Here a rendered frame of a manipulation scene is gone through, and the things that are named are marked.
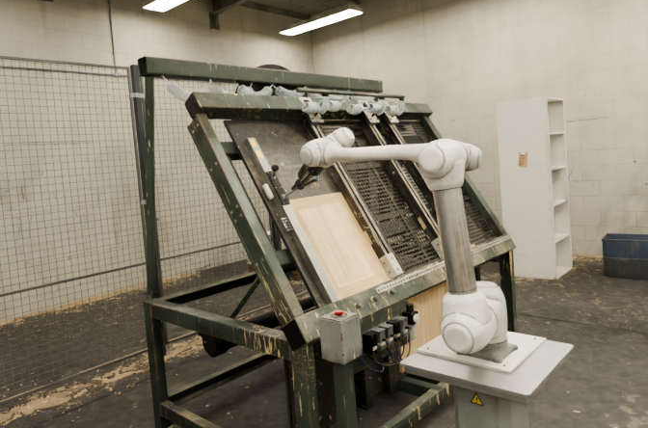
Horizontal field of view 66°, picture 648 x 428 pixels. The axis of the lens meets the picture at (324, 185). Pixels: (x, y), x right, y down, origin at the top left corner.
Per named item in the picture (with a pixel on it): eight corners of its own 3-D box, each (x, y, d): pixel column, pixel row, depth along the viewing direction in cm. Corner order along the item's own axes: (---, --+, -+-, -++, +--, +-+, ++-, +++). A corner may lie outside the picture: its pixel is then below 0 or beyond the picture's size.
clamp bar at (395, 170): (440, 260, 308) (469, 241, 294) (347, 110, 347) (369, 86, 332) (447, 257, 316) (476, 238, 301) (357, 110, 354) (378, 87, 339)
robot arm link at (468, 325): (501, 342, 184) (483, 365, 165) (459, 340, 193) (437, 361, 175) (469, 135, 184) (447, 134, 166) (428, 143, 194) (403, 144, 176)
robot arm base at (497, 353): (523, 345, 201) (522, 331, 201) (499, 363, 185) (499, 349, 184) (479, 336, 213) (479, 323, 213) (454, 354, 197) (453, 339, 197)
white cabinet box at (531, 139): (556, 280, 564) (546, 96, 554) (505, 275, 603) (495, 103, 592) (572, 268, 610) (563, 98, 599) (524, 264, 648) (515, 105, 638)
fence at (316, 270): (327, 306, 233) (332, 303, 231) (243, 142, 263) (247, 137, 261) (335, 303, 237) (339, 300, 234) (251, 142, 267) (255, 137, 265)
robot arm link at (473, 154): (443, 138, 203) (430, 138, 192) (488, 141, 193) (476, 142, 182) (440, 170, 205) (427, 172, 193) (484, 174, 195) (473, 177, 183)
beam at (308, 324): (292, 353, 214) (307, 344, 208) (280, 327, 218) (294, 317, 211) (505, 254, 376) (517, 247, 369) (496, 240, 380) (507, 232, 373)
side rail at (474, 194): (491, 242, 373) (502, 234, 367) (414, 125, 409) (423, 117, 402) (496, 240, 379) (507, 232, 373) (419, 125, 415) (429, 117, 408)
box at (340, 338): (343, 367, 195) (340, 321, 194) (321, 361, 203) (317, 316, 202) (363, 357, 204) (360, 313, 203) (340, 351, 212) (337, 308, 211)
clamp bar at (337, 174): (386, 281, 267) (417, 260, 253) (288, 108, 305) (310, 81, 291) (396, 277, 275) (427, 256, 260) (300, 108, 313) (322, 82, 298)
